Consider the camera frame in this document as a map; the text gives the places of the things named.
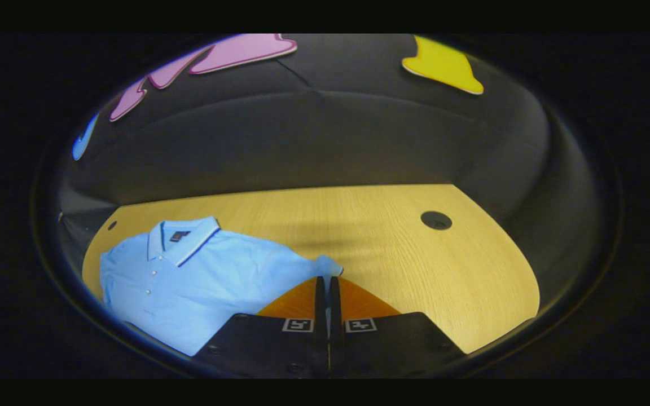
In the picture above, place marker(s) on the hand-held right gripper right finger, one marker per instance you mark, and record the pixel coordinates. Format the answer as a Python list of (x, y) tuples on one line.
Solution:
[(334, 304)]

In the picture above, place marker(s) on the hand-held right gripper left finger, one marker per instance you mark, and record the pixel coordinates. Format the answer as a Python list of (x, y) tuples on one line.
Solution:
[(320, 304)]

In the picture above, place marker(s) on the light blue T-shirt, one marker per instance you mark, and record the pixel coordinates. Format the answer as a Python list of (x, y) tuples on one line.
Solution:
[(218, 282)]

